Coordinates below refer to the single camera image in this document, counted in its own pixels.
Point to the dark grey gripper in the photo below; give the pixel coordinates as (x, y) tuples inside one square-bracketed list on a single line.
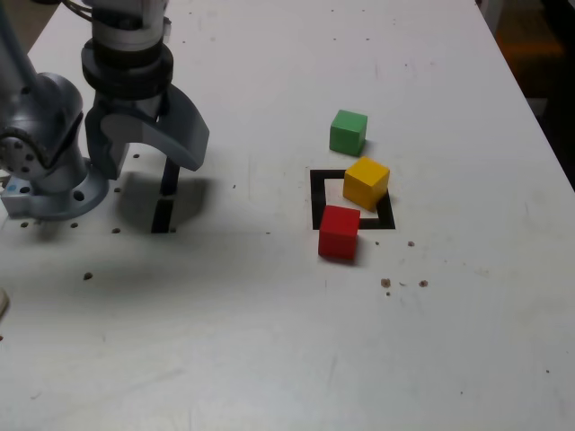
[(130, 104)]

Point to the green cube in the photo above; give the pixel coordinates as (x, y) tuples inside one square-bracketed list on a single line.
[(348, 132)]

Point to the red cube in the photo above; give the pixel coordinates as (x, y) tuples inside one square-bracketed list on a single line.
[(339, 233)]

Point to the yellow cube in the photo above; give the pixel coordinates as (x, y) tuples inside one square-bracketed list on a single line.
[(365, 182)]

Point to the black tape square outline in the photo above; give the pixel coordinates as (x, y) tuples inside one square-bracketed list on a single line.
[(316, 197)]

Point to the black tape strip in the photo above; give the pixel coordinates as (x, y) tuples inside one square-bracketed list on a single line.
[(161, 215)]

